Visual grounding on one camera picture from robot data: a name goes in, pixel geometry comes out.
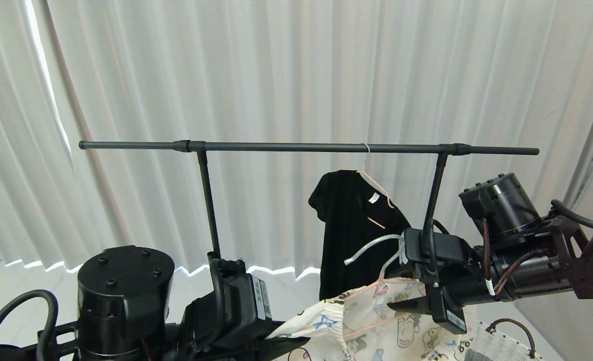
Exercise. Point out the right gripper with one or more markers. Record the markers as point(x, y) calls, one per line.
point(456, 296)

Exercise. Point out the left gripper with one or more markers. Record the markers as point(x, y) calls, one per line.
point(216, 351)

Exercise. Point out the cream printed garment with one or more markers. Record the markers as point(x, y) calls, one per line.
point(371, 326)

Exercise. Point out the pink clothes hanger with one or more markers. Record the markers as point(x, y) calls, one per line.
point(371, 244)
point(376, 186)

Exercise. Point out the black garment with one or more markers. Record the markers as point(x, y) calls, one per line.
point(346, 240)

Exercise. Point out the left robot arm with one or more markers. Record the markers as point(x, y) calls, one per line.
point(121, 301)

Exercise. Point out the white laundry basket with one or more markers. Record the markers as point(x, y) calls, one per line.
point(507, 346)

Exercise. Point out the black clothes rack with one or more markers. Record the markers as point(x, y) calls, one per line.
point(301, 147)

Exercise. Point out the white curtain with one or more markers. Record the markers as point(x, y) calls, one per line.
point(276, 65)

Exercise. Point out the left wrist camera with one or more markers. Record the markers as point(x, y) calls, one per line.
point(236, 306)

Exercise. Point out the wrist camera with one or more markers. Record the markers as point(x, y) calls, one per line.
point(236, 306)
point(441, 248)

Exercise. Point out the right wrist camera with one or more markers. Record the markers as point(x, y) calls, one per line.
point(441, 248)

